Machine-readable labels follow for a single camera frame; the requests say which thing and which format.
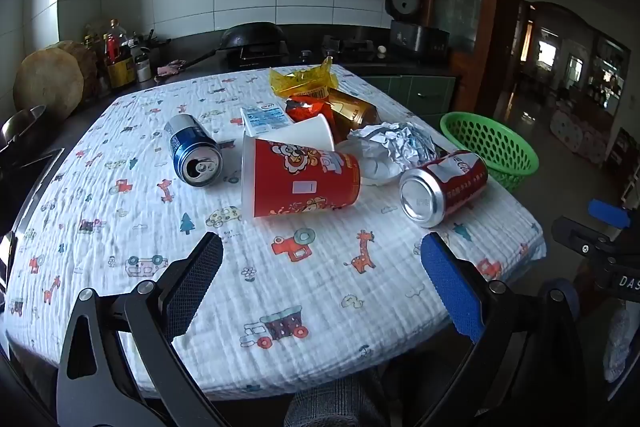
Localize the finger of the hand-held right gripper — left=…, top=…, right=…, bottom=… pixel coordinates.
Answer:
left=588, top=198, right=632, bottom=230
left=552, top=216, right=621, bottom=258

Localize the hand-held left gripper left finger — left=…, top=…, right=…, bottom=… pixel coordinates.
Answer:
left=56, top=231, right=231, bottom=427

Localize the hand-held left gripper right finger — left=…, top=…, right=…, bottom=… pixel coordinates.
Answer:
left=421, top=232, right=588, bottom=427

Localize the red cola can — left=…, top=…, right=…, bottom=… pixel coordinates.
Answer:
left=398, top=150, right=489, bottom=229

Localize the green plastic basket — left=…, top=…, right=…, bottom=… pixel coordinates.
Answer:
left=440, top=112, right=540, bottom=194

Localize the blue drink can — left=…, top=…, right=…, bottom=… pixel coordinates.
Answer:
left=164, top=113, right=223, bottom=188

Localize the red paper cup with lid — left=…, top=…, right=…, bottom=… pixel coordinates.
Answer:
left=241, top=129, right=362, bottom=219

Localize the aluminium foil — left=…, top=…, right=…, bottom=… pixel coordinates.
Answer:
left=347, top=122, right=438, bottom=170

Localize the white paper cup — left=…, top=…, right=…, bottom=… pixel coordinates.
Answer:
left=243, top=113, right=335, bottom=154

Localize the yellow plastic wrapper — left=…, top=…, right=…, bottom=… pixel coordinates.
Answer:
left=269, top=57, right=340, bottom=100

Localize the printed white tablecloth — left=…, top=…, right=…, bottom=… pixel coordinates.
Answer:
left=5, top=64, right=548, bottom=403

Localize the person's grey trouser leg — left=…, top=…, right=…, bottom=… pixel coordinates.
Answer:
left=282, top=372, right=391, bottom=427

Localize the white milk carton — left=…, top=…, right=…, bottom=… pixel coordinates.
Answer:
left=240, top=103, right=296, bottom=132

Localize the green lower cabinet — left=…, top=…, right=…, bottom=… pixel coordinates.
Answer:
left=360, top=74, right=458, bottom=118

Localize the gold drink can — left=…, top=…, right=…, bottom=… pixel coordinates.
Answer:
left=327, top=88, right=381, bottom=142

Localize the orange snack packet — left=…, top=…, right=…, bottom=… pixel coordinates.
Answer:
left=285, top=96, right=336, bottom=132

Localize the yellow tin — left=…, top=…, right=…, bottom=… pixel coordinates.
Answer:
left=107, top=56, right=137, bottom=89

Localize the stainless steel bowl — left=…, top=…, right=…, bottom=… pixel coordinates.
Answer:
left=0, top=104, right=48, bottom=148

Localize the black kitchen counter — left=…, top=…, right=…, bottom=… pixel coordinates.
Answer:
left=50, top=24, right=456, bottom=128

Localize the round wooden chopping board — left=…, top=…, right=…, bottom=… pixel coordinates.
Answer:
left=47, top=39, right=98, bottom=100
left=12, top=48, right=85, bottom=120

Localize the clear bottle with red label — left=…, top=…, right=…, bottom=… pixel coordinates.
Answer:
left=104, top=19, right=131, bottom=65

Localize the black gas stove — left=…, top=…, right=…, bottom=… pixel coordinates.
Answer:
left=227, top=36, right=378, bottom=70

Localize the black rice cooker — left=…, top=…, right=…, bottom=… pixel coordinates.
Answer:
left=385, top=0, right=451, bottom=55

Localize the black wok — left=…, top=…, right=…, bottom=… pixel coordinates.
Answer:
left=172, top=22, right=290, bottom=70

